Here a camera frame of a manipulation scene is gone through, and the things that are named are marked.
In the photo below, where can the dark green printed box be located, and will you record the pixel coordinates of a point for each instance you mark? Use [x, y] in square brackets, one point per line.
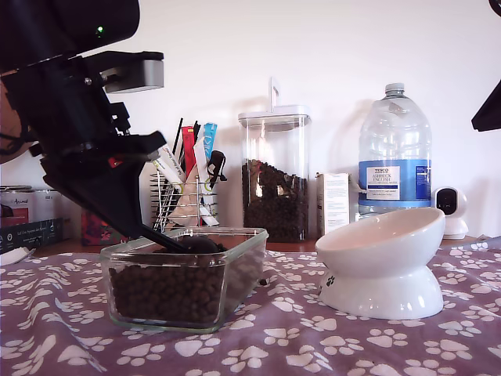
[31, 235]

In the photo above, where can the brown cat kibble pile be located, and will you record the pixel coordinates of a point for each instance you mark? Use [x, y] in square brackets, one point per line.
[274, 211]
[164, 293]

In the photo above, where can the tall clear storage jar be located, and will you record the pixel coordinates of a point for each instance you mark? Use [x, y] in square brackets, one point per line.
[274, 137]

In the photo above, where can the black plastic measuring scoop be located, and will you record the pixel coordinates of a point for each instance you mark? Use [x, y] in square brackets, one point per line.
[199, 246]

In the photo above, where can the tall plain white sachet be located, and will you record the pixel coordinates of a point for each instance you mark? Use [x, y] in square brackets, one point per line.
[200, 164]

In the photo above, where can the thin black stick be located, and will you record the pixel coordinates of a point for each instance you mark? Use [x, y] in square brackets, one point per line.
[178, 137]

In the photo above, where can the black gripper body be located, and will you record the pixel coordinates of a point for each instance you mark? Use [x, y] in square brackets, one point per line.
[70, 117]

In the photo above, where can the red sachet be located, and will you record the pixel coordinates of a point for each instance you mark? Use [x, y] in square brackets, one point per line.
[189, 152]

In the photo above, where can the black plastic clip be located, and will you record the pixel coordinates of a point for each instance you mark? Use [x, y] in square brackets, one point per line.
[217, 158]

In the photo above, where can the white ceramic tilted food bowl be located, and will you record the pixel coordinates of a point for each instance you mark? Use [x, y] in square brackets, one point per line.
[383, 274]

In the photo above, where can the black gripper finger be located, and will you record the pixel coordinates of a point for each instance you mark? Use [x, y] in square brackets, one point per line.
[138, 196]
[98, 188]
[494, 121]
[494, 102]

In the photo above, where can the purple paw print cloth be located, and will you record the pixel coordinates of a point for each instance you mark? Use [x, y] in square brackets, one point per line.
[352, 344]

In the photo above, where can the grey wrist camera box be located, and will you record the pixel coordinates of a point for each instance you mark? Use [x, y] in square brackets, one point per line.
[148, 74]

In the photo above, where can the large clear water bottle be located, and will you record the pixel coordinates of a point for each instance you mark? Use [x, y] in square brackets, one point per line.
[395, 137]

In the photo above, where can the colourful floral print box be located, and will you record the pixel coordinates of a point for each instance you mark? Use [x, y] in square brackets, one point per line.
[98, 231]

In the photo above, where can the small white round camera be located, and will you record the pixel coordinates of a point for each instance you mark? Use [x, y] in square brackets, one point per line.
[458, 203]

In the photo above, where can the blue sachet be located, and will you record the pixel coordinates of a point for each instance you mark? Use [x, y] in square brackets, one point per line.
[210, 137]

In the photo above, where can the small white carton box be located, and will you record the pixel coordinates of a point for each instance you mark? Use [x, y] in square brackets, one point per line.
[334, 203]

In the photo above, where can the single stray kibble piece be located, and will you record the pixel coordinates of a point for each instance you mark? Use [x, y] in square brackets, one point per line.
[263, 281]

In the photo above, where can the beige pouch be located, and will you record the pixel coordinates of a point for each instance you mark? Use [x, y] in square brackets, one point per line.
[188, 203]

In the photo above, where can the white tin can red label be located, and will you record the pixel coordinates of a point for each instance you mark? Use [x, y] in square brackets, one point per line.
[15, 197]

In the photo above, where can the clear glass rectangular container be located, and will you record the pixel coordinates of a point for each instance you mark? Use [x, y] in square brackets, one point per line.
[246, 274]

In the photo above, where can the white sachet green print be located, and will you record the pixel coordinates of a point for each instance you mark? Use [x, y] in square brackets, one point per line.
[162, 174]
[172, 164]

